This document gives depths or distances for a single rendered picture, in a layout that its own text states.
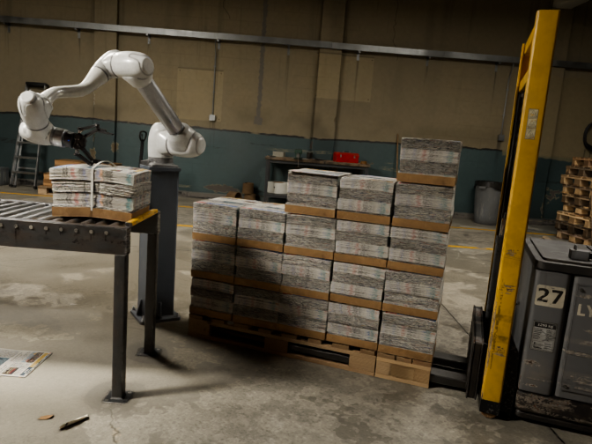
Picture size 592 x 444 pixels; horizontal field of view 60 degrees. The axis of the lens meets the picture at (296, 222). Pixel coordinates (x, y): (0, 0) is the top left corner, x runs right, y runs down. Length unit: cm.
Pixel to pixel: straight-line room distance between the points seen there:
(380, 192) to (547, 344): 106
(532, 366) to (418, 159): 111
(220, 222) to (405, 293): 112
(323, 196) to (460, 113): 740
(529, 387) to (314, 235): 127
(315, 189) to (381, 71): 708
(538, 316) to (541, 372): 26
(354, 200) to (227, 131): 704
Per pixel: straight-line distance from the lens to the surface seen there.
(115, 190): 246
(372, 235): 272
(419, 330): 280
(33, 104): 256
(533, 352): 266
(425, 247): 269
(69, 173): 253
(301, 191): 279
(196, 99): 972
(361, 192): 270
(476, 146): 1009
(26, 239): 251
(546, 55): 249
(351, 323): 285
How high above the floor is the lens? 124
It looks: 9 degrees down
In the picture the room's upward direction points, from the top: 4 degrees clockwise
